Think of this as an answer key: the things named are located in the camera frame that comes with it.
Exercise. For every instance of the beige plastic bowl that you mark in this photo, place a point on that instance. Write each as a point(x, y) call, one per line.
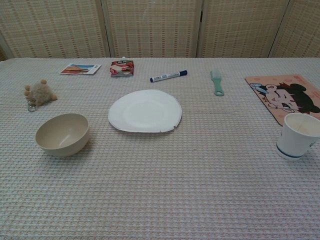
point(62, 147)

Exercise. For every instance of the white paper cup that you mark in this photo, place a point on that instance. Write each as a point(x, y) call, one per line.
point(290, 145)

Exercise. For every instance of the white paper plate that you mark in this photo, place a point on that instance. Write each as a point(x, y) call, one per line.
point(145, 112)

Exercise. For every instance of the blue capped white marker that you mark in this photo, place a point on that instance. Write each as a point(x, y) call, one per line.
point(168, 75)

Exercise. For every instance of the red snack pouch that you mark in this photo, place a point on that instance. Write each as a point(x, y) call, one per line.
point(121, 68)

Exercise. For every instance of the white woven tablecloth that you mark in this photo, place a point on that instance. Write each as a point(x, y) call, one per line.
point(175, 187)

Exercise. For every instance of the woven bamboo screen panel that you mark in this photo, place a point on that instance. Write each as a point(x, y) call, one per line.
point(302, 27)
point(50, 30)
point(152, 27)
point(242, 27)

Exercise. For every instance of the temple photo postcard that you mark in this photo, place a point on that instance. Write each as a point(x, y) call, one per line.
point(80, 69)

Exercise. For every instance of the cartoon girl mouse pad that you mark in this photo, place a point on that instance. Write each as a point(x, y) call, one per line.
point(275, 100)

